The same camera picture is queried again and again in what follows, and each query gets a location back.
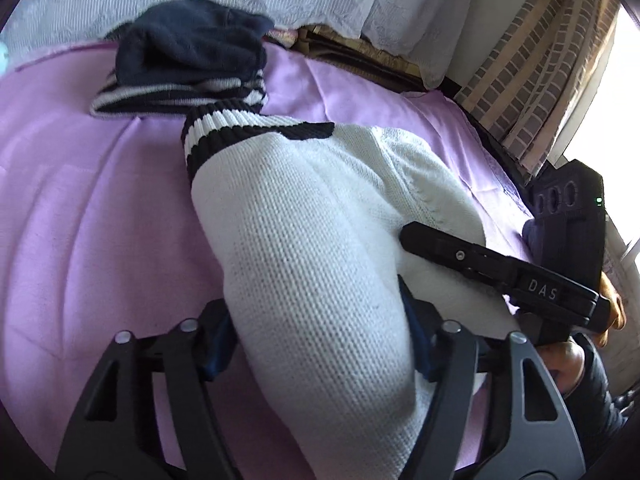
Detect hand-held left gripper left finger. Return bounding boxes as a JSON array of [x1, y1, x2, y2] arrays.
[[55, 299, 241, 480]]

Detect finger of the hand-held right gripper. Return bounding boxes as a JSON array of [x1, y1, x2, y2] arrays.
[[400, 221, 518, 293]]

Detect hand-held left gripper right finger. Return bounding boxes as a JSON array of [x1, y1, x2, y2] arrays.
[[397, 275, 586, 480]]

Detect white knit sweater black stripes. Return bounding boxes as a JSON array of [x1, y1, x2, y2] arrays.
[[181, 100, 516, 480]]

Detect person's right forearm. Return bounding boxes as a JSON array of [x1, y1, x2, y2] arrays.
[[562, 335, 631, 441]]

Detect person's right hand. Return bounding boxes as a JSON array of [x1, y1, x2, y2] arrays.
[[542, 270, 628, 393]]

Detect brick pattern curtain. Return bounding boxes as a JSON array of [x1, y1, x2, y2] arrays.
[[452, 0, 623, 181]]

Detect purple printed bed sheet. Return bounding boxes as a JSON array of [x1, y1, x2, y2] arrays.
[[0, 42, 541, 480]]

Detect brown bamboo mat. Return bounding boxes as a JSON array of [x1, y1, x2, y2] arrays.
[[290, 25, 431, 93]]

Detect black white striped garment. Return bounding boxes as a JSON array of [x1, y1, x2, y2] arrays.
[[90, 67, 271, 120]]

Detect folded navy garment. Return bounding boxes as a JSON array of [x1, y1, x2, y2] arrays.
[[105, 0, 276, 92]]

